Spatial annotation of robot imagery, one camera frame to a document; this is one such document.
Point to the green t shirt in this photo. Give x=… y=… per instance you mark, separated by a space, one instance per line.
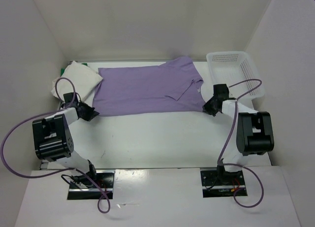
x=63 y=69

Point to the white t shirt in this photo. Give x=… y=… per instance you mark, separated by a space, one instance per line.
x=83 y=78

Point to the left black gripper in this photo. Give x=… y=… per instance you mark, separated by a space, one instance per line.
x=91 y=113

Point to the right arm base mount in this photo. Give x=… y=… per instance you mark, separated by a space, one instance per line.
x=213 y=186

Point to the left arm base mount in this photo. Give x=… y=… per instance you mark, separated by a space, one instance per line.
x=80 y=188

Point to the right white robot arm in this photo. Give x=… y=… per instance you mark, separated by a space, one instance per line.
x=251 y=134

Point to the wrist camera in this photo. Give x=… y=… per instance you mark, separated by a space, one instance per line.
x=70 y=100
x=220 y=91

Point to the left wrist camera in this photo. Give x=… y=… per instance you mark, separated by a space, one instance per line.
x=70 y=100

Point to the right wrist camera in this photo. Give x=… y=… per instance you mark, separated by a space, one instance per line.
x=220 y=91

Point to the white plastic basket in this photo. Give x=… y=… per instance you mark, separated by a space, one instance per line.
x=231 y=67

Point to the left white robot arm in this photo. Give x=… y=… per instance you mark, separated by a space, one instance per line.
x=53 y=140

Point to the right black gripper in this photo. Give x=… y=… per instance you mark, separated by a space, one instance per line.
x=206 y=107

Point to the lavender t shirt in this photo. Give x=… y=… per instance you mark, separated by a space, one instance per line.
x=174 y=86

